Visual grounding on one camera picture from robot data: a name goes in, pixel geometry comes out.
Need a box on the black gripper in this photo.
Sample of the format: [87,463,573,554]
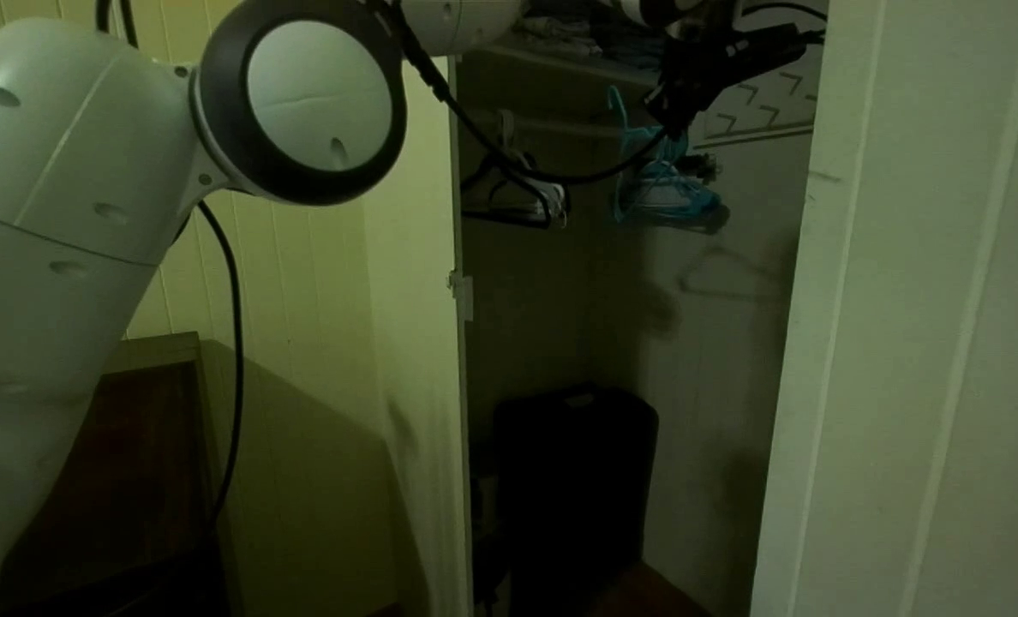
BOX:
[642,22,816,145]

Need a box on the blue plastic hanger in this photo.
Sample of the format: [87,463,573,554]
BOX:
[606,83,693,179]
[625,146,720,221]
[609,157,729,237]

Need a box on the black hanger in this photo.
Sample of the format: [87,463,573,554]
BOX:
[495,157,573,227]

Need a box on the dark hanging garment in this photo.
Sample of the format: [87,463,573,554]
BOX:
[461,146,573,233]

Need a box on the small metal door latch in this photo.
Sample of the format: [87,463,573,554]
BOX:
[446,269,480,325]

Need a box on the cream panelled closet door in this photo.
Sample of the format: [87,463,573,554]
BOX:
[0,0,477,617]

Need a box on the black bin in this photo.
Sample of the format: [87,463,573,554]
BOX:
[490,385,663,617]

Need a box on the dark wooden table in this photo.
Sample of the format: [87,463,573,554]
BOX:
[0,329,238,617]

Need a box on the white closet rail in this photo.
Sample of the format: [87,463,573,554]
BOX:
[461,107,630,146]

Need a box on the white closet door frame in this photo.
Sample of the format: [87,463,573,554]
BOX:
[749,0,1018,617]

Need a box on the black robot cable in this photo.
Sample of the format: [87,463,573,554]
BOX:
[94,0,829,529]

